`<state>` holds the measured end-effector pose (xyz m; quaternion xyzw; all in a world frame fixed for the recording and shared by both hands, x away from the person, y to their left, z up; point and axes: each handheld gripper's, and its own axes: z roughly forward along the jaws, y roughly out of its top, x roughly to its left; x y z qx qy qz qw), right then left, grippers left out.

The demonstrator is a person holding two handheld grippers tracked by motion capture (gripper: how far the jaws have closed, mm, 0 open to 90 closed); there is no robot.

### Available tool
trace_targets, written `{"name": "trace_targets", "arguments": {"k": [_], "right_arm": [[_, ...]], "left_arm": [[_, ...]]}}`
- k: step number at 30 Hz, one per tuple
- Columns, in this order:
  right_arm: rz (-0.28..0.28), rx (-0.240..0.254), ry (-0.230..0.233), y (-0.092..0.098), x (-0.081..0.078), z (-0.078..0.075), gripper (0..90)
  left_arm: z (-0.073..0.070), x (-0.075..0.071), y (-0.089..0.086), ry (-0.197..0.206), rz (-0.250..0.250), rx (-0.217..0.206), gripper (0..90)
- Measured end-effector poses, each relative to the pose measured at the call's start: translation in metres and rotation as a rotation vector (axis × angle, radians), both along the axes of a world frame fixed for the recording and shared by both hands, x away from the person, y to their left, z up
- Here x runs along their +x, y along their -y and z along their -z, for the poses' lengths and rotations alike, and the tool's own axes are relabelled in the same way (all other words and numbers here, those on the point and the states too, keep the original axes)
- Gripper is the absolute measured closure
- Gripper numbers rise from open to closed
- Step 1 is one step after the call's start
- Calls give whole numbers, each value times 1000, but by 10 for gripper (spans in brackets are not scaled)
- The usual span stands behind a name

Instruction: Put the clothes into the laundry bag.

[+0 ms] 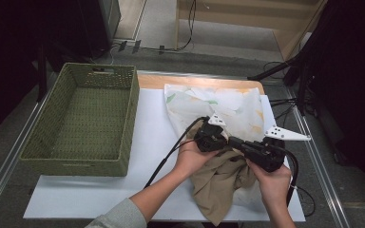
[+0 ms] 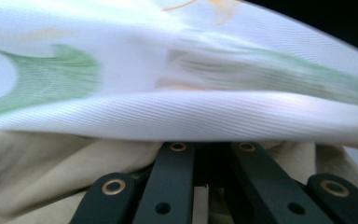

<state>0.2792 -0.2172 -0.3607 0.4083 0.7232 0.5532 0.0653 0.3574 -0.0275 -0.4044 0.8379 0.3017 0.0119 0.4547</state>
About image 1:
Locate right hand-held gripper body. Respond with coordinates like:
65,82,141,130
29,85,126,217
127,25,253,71
246,125,312,174

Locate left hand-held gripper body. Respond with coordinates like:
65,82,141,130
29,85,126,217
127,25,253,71
193,112,230,153

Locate white leaf-print zipper bag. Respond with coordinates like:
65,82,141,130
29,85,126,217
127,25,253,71
163,83,295,211

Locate beige cloth garment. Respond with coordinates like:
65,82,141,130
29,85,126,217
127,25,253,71
185,121,259,227

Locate green woven basket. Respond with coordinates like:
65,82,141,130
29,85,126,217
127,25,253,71
18,62,141,178

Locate person's left hand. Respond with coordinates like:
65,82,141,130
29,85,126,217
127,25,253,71
174,146,219,181

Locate person's right hand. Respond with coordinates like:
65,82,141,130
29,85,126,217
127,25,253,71
246,159,293,207

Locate white table mat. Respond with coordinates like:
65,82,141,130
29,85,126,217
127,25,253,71
23,87,307,222

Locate black metal stand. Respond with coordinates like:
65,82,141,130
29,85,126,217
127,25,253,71
246,47,321,118

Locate black plugs on floor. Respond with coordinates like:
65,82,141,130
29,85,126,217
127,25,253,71
117,39,166,55

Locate wooden platform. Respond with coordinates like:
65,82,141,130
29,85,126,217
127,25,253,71
175,0,328,62

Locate dark cabinet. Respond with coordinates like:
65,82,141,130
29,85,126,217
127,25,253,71
75,0,122,60

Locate right hand-held gripper cable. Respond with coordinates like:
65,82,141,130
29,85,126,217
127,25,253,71
278,145,317,219

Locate hand-held gripper cable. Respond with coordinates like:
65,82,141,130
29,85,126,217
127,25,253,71
144,116,211,190
278,145,317,219

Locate left hand-held gripper cable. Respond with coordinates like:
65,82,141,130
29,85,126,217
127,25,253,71
144,116,211,190

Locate metal floor rail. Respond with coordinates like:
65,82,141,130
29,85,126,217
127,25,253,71
0,93,51,219
285,87,352,228

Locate black floor cable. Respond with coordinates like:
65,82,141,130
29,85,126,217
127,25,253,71
139,0,198,53

